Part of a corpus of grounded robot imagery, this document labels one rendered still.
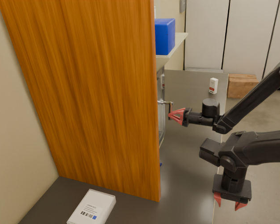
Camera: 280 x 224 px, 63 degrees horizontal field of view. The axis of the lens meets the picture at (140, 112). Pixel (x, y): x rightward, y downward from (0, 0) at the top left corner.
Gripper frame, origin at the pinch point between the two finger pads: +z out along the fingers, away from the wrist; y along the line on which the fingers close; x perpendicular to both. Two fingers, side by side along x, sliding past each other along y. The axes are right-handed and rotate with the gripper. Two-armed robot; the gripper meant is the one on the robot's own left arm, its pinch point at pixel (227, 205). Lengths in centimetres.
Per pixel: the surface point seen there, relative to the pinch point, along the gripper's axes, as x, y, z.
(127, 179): -6.4, 37.0, 6.8
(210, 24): -325, 35, 9
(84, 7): -7, 43, -56
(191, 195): -13.2, 12.4, 15.8
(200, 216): -5.0, 7.9, 15.8
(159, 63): -14.4, 25.0, -38.9
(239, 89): -287, -18, 95
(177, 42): -31, 23, -41
